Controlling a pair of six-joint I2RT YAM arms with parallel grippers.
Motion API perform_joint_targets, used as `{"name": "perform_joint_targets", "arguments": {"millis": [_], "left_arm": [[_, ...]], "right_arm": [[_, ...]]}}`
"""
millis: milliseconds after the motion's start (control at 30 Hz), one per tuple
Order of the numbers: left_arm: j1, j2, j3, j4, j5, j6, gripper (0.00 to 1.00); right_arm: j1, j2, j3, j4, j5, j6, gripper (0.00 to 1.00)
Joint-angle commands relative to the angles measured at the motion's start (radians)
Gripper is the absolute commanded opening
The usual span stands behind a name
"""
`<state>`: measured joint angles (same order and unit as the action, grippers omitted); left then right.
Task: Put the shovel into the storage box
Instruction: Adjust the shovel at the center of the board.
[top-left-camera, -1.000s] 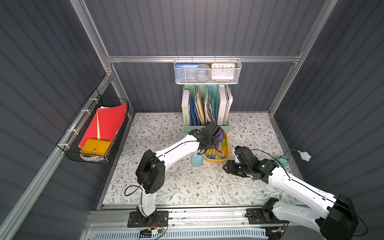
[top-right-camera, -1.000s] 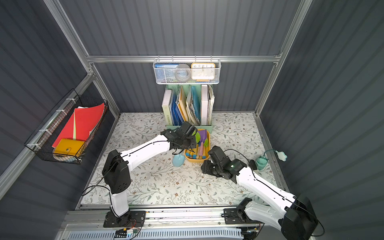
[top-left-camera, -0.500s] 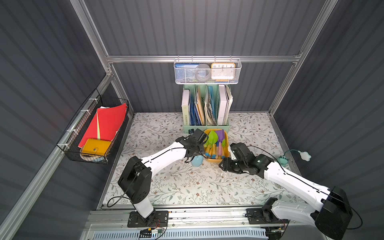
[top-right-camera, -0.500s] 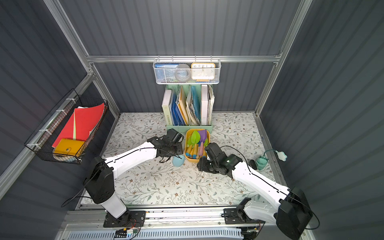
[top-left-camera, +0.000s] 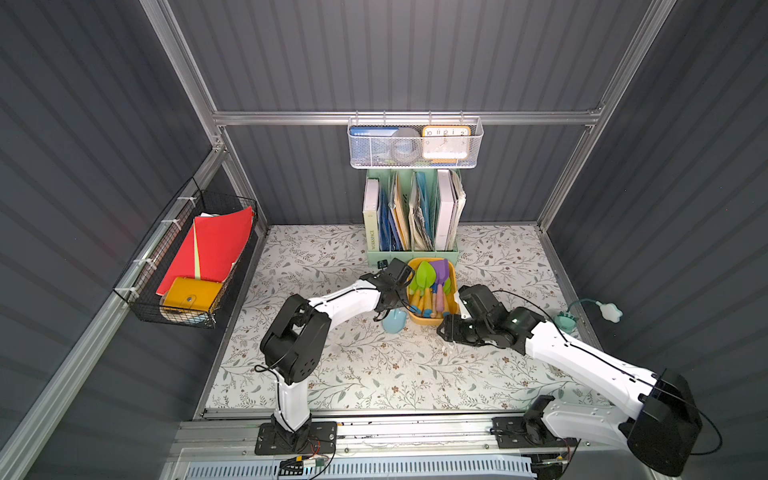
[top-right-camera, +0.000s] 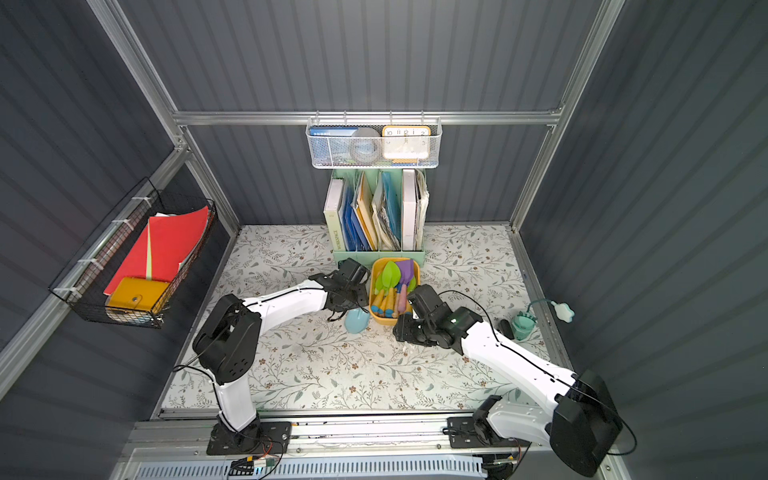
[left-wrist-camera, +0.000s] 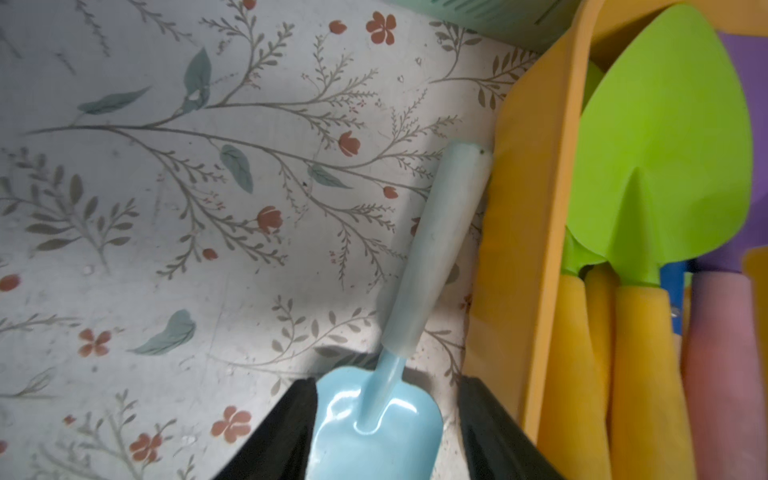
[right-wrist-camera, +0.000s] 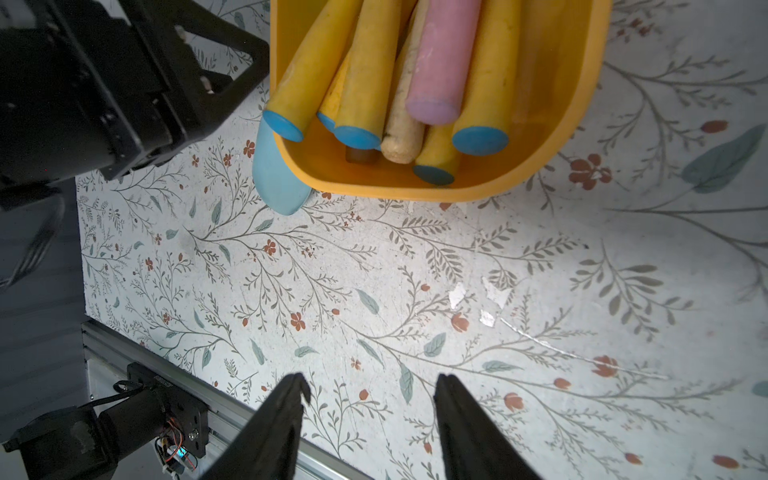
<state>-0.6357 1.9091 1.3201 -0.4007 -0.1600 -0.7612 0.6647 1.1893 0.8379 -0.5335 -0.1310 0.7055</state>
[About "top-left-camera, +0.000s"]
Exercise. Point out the yellow plastic storage box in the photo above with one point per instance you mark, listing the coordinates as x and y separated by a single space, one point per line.
453 303

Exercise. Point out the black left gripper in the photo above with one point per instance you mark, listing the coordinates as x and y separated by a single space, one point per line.
396 289

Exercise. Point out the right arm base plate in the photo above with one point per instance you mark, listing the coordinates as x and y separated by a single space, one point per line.
514 432

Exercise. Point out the mint green small cup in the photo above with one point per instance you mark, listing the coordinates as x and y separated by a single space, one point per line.
566 322

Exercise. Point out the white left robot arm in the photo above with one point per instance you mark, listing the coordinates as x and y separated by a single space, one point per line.
294 342

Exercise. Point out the grey tape roll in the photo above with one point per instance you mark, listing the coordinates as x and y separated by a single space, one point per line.
405 146

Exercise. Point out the black wire wall basket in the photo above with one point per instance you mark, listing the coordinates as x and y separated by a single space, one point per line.
147 270

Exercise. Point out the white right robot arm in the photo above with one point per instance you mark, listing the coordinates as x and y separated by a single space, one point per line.
653 416

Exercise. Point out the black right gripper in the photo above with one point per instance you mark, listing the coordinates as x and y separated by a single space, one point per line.
455 327

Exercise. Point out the red paper folder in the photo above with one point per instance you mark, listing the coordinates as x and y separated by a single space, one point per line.
212 246

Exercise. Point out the floral patterned table mat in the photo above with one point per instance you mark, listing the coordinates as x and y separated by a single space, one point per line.
364 368

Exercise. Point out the light blue toy shovel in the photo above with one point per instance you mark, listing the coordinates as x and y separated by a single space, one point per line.
395 321

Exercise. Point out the blue box in basket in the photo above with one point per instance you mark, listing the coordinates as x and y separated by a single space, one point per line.
370 145

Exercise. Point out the white binder in organizer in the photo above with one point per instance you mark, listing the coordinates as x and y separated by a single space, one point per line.
445 202

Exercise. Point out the mint green file organizer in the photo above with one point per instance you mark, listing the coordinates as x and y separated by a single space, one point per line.
407 216

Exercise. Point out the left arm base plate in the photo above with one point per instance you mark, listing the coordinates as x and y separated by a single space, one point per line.
314 437

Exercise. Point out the yellow wallet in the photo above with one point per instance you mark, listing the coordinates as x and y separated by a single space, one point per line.
191 294

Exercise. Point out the purple shovel pink handle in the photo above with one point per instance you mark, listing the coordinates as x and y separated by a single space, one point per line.
441 268

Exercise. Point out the yellow alarm clock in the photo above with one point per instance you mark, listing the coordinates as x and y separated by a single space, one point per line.
446 143

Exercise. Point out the white book in organizer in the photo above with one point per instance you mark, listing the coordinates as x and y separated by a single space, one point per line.
370 212

